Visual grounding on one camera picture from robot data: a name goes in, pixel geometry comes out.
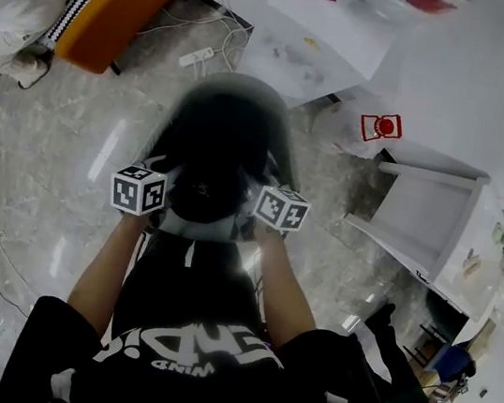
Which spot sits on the person's right forearm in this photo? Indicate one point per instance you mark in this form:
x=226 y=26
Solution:
x=280 y=290

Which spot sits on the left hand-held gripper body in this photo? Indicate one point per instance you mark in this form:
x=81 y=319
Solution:
x=137 y=192

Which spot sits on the white open cabinet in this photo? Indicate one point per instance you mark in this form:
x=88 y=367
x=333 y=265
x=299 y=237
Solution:
x=425 y=214

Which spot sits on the orange chair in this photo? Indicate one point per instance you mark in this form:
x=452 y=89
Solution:
x=117 y=3

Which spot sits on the black bag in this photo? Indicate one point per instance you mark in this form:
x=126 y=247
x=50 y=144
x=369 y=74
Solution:
x=223 y=144

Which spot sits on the person's black printed t-shirt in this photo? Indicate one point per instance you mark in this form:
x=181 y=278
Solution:
x=194 y=329

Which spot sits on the black and white patterned cushion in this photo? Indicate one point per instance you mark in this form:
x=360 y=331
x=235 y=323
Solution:
x=77 y=2

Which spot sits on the person's left forearm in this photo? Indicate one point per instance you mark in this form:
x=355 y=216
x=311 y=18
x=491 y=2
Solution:
x=104 y=267

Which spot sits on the red emergency stop button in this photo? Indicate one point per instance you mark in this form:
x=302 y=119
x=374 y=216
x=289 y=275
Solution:
x=382 y=127

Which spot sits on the white power strip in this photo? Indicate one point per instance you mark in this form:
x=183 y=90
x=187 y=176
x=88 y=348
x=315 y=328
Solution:
x=196 y=57

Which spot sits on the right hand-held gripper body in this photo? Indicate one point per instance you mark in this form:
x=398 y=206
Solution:
x=279 y=209

